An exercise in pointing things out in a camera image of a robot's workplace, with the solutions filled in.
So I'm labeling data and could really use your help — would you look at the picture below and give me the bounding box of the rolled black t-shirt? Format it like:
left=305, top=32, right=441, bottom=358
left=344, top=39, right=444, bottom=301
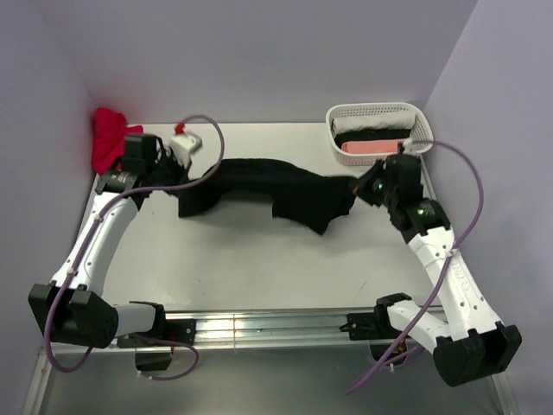
left=334, top=129, right=411, bottom=147

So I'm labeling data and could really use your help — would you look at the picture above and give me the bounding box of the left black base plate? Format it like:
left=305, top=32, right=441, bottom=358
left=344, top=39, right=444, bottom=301
left=116, top=318, right=200, bottom=381

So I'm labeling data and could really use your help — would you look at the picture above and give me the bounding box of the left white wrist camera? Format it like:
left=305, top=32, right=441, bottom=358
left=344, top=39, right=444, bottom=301
left=168, top=133, right=203, bottom=169

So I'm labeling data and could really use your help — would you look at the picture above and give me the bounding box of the rolled white t-shirt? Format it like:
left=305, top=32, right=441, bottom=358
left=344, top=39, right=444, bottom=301
left=332, top=111, right=416, bottom=134

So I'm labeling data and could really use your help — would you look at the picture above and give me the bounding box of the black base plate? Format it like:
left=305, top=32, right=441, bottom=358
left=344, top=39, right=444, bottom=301
left=340, top=311, right=400, bottom=361
left=116, top=318, right=200, bottom=381

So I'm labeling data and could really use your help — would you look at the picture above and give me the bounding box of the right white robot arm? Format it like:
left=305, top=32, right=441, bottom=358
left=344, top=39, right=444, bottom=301
left=341, top=154, right=522, bottom=386

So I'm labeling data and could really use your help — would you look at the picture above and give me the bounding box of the red t-shirt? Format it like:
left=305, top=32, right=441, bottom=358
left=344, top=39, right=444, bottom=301
left=91, top=107, right=143, bottom=176

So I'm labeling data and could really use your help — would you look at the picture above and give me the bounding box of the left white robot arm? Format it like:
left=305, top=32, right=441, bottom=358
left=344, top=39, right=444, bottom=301
left=29, top=133, right=202, bottom=348

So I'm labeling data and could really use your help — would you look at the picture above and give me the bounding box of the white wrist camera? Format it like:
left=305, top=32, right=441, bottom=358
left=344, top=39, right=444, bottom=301
left=397, top=138, right=431, bottom=156
left=168, top=133, right=203, bottom=169

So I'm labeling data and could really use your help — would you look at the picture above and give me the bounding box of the white plastic basket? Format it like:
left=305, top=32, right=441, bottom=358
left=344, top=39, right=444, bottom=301
left=325, top=102, right=435, bottom=168

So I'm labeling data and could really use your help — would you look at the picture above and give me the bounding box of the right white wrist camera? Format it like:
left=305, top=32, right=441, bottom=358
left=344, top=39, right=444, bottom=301
left=397, top=138, right=431, bottom=156

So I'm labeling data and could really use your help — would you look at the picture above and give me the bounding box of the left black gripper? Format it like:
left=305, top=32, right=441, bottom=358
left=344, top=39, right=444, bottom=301
left=145, top=147, right=191, bottom=197

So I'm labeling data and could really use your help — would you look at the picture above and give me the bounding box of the aluminium mounting rail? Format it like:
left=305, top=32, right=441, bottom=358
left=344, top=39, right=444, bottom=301
left=41, top=302, right=496, bottom=354

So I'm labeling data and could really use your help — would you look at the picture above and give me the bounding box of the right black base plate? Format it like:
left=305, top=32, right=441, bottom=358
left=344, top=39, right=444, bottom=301
left=340, top=311, right=400, bottom=361

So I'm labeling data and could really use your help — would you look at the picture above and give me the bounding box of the rolled pink t-shirt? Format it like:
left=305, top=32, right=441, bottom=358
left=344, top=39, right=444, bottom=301
left=340, top=139, right=404, bottom=155

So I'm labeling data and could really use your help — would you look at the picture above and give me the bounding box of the black t-shirt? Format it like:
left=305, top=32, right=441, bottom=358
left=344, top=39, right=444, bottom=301
left=334, top=129, right=411, bottom=147
left=178, top=158, right=355, bottom=235

